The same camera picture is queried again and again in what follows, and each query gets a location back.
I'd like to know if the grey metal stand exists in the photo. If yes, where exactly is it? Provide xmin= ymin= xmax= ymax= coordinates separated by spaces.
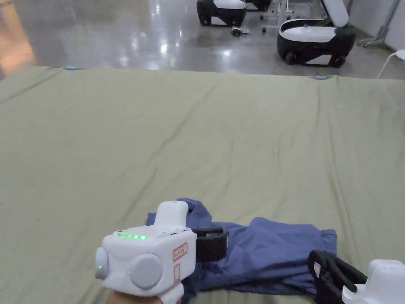
xmin=357 ymin=0 xmax=400 ymax=49

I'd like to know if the black and white robot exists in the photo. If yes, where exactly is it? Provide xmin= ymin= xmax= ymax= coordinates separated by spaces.
xmin=276 ymin=0 xmax=357 ymax=69
xmin=196 ymin=0 xmax=247 ymax=27

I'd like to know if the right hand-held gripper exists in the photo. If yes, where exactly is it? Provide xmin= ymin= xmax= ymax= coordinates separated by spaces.
xmin=308 ymin=250 xmax=405 ymax=304

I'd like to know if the white table on wheels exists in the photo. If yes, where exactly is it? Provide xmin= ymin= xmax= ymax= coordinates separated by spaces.
xmin=259 ymin=0 xmax=295 ymax=34

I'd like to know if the dark blue shirt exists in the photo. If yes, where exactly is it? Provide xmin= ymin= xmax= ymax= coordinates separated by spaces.
xmin=146 ymin=198 xmax=338 ymax=297

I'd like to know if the white chair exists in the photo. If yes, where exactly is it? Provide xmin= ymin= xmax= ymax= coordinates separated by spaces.
xmin=376 ymin=49 xmax=405 ymax=80

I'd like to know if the person's left hand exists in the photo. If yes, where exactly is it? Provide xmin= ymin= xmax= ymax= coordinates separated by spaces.
xmin=107 ymin=291 xmax=163 ymax=304

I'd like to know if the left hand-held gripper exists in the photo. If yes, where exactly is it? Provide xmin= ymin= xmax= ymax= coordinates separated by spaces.
xmin=95 ymin=201 xmax=229 ymax=304

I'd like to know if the bed with pale green sheet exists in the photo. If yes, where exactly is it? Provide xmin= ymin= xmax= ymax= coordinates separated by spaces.
xmin=0 ymin=66 xmax=405 ymax=304

